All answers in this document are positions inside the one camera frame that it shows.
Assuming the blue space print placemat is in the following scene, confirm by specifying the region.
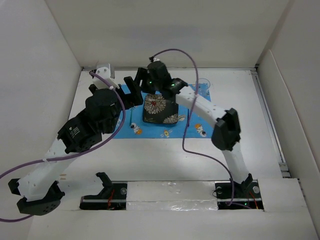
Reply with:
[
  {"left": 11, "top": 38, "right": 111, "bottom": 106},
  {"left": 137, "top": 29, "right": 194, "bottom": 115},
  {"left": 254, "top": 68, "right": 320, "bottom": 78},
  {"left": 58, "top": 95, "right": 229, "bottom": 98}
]
[{"left": 114, "top": 93, "right": 213, "bottom": 139}]

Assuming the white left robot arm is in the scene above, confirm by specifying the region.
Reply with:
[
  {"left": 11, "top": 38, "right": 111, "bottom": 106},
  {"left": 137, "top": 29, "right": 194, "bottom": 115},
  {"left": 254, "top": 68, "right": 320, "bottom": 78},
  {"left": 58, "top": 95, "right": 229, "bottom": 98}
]
[{"left": 8, "top": 74, "right": 143, "bottom": 218}]

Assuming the iridescent metal fork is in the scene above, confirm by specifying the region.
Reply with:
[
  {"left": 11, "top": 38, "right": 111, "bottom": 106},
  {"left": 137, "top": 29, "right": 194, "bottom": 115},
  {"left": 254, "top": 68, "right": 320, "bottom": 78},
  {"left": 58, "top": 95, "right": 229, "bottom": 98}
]
[{"left": 129, "top": 106, "right": 135, "bottom": 126}]

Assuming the black floral square plate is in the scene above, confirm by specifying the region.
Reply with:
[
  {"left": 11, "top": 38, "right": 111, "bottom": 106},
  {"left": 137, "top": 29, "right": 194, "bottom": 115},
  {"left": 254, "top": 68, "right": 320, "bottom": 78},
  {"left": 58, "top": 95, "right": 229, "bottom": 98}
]
[{"left": 142, "top": 94, "right": 179, "bottom": 125}]

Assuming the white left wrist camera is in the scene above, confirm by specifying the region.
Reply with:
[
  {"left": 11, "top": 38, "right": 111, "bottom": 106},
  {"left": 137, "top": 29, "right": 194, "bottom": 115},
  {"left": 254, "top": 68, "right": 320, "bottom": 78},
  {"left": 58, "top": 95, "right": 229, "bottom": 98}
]
[{"left": 91, "top": 63, "right": 119, "bottom": 89}]

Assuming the clear plastic cup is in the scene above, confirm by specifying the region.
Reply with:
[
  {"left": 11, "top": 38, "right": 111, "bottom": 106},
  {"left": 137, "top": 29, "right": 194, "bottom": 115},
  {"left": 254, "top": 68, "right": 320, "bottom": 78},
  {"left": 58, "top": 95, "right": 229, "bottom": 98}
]
[{"left": 198, "top": 78, "right": 211, "bottom": 97}]

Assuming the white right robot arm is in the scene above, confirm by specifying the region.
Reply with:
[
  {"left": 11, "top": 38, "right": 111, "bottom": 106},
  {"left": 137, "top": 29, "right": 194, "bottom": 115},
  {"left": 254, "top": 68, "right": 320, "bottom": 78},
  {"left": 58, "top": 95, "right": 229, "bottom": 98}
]
[{"left": 134, "top": 61, "right": 253, "bottom": 197}]

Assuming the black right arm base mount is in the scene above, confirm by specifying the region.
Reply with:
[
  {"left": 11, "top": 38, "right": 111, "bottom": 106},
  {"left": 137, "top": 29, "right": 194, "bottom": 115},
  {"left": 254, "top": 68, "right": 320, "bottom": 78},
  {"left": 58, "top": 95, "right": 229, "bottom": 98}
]
[{"left": 212, "top": 180, "right": 264, "bottom": 210}]

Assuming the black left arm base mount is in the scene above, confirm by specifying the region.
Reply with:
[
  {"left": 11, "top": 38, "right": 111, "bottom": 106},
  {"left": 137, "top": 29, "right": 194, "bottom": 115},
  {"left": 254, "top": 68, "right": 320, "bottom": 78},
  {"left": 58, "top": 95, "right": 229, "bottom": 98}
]
[{"left": 79, "top": 172, "right": 128, "bottom": 211}]

